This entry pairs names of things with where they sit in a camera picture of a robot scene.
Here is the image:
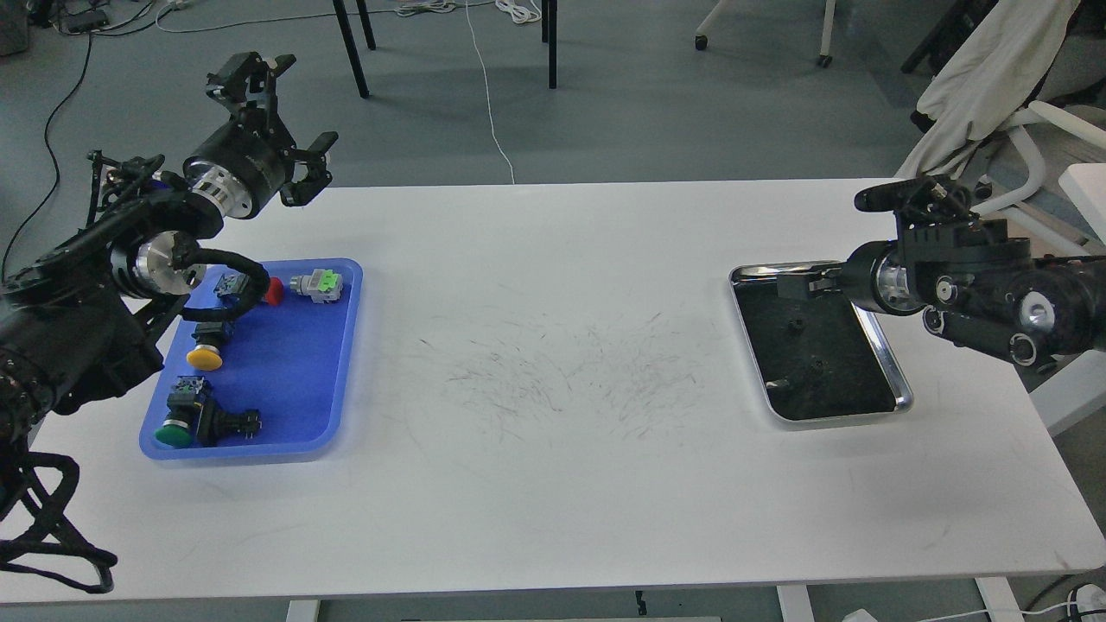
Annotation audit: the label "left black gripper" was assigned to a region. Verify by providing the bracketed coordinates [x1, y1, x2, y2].
[182, 52, 340, 219]

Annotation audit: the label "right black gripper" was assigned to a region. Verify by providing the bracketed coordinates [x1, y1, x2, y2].
[778, 240, 908, 317]

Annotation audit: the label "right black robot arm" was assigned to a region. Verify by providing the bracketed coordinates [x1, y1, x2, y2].
[778, 175, 1105, 367]

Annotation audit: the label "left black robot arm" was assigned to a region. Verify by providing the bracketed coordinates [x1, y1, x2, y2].
[1, 51, 337, 594]

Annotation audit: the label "steel tray with black mat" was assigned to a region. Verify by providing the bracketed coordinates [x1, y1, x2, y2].
[729, 260, 915, 426]

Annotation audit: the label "blue plastic tray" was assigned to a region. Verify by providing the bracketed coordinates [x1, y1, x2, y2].
[138, 258, 363, 463]

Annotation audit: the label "white chair with beige cloth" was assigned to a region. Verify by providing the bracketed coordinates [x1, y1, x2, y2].
[896, 1, 1103, 255]

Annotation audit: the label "black table legs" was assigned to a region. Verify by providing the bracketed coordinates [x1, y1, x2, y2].
[333, 0, 559, 99]

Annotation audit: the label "red push button switch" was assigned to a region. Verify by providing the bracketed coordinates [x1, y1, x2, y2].
[213, 272, 283, 308]

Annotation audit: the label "green grey switch module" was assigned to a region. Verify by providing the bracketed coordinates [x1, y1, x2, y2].
[289, 269, 344, 304]

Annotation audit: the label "black floor cable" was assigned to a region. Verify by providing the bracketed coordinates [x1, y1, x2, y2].
[0, 0, 165, 286]

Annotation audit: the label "yellow push button switch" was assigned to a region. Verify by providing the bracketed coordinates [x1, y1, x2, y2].
[186, 321, 234, 371]

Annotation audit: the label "white cable on floor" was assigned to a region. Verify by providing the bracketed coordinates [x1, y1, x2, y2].
[156, 0, 543, 185]

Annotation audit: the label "black switch module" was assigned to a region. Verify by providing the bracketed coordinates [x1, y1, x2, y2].
[196, 398, 262, 447]

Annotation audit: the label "green push button switch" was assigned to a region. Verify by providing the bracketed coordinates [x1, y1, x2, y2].
[154, 375, 211, 448]

